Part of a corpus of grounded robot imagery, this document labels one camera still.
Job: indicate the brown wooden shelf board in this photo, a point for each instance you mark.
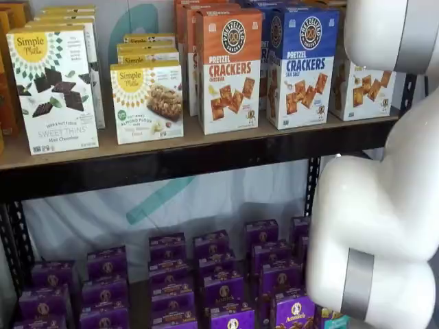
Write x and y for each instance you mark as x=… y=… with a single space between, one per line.
x=137 y=150

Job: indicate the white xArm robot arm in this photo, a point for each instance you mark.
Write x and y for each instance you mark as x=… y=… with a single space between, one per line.
x=377 y=222

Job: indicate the black metal shelf rack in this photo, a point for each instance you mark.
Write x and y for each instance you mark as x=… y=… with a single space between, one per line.
x=171 y=174

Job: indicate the purple snack box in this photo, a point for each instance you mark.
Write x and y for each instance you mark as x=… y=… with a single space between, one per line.
x=216 y=265
x=166 y=245
x=171 y=296
x=302 y=246
x=37 y=323
x=233 y=320
x=223 y=291
x=168 y=270
x=300 y=226
x=211 y=243
x=103 y=318
x=104 y=291
x=271 y=255
x=295 y=313
x=53 y=274
x=281 y=279
x=262 y=233
x=43 y=303
x=175 y=320
x=106 y=260

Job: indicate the yellow honey mustard cracker box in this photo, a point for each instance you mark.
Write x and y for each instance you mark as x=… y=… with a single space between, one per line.
x=360 y=99

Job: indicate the orange cheddar cracker box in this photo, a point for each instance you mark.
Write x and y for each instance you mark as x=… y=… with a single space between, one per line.
x=191 y=68
x=180 y=34
x=229 y=103

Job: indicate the white backdrop sheet teal print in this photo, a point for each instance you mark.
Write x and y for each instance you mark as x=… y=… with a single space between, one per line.
x=85 y=219

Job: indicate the brown orange snack box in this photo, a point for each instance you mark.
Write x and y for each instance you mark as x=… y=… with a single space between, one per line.
x=7 y=85
x=17 y=13

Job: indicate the teal snack box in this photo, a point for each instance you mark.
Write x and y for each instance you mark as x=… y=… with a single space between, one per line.
x=331 y=320

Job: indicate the almond flour bar box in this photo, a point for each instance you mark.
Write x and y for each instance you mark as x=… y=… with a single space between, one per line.
x=147 y=39
x=147 y=55
x=147 y=109

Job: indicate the mint chocolate sweet thins box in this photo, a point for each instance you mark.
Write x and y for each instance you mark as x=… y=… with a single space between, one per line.
x=65 y=18
x=97 y=85
x=51 y=103
x=68 y=9

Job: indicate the blue sea salt cracker box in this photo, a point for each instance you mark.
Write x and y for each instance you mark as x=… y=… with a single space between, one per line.
x=263 y=79
x=302 y=103
x=291 y=3

